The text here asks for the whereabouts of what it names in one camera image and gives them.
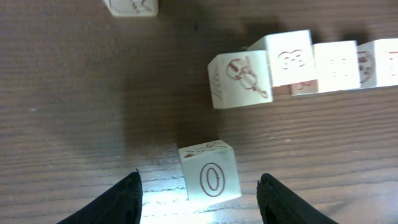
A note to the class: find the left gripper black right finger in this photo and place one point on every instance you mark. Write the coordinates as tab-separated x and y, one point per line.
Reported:
278	204

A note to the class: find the number 0 wooden block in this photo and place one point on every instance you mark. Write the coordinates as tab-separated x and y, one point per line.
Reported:
210	172

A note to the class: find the red U 8 wooden block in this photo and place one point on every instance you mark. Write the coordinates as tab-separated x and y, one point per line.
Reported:
336	68

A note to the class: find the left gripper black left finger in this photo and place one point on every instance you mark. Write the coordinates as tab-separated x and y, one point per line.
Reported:
122	203

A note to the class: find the green 4 wooden block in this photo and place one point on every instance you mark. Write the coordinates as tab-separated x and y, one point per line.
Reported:
133	8

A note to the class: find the letter B wooden block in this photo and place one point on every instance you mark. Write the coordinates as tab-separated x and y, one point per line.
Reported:
377	62

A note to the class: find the number 3 wooden block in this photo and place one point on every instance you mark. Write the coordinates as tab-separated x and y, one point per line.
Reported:
289	56

